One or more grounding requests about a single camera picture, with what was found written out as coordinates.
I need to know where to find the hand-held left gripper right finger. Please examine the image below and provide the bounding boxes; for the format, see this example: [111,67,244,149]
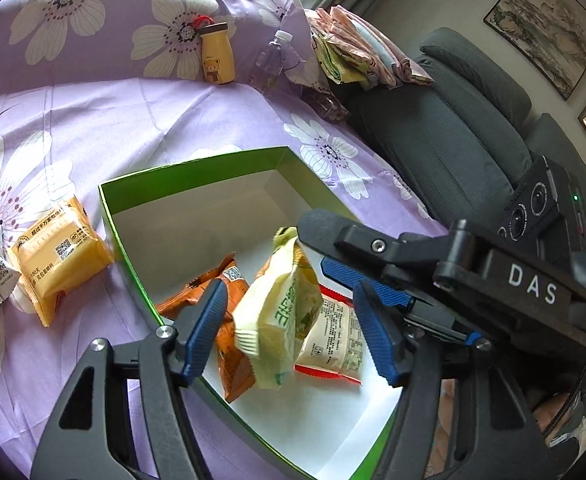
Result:
[354,279,561,480]

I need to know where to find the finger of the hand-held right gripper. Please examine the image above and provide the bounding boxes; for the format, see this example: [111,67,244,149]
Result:
[320,256,478,348]
[297,209,456,281]

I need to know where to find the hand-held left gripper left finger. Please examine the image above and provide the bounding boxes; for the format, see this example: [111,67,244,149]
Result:
[30,279,230,480]

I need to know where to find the orange snack packet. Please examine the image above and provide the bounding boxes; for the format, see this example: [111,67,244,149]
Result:
[155,251,256,404]

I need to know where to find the cream snack packet red edges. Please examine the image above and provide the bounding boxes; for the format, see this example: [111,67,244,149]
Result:
[294,285,366,386]

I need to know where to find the yellow green-print snack packet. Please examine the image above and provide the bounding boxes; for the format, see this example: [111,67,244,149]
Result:
[232,226,324,391]

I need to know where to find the green cardboard box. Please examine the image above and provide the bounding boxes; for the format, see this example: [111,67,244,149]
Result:
[98,146,424,480]

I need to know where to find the orange-yellow snack packet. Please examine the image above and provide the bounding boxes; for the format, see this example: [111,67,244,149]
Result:
[5,196,116,327]

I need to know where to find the clear plastic bag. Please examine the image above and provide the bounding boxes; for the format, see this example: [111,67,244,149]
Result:
[293,55,350,122]

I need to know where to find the grey fabric sofa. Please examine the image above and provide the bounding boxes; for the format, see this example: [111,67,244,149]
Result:
[345,27,586,241]

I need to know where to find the clear plastic water bottle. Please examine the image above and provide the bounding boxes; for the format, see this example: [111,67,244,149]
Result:
[249,30,294,95]

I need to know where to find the stack of folded cloths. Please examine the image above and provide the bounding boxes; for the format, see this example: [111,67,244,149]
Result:
[305,4,436,92]

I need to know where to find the yellow bear bottle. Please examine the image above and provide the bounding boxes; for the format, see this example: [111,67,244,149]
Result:
[193,14,238,83]

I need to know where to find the purple floral blanket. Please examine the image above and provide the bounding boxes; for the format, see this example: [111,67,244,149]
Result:
[0,0,448,480]

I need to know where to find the framed landscape painting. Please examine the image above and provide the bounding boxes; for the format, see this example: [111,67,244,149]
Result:
[483,0,586,102]

